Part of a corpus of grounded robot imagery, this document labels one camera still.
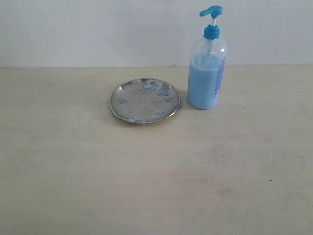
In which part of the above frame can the round steel plate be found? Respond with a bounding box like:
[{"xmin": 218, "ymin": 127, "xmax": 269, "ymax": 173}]
[{"xmin": 110, "ymin": 78, "xmax": 181, "ymax": 125}]

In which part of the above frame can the blue soap pump bottle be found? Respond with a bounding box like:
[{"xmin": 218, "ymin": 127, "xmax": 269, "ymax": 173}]
[{"xmin": 187, "ymin": 5, "xmax": 227, "ymax": 110}]

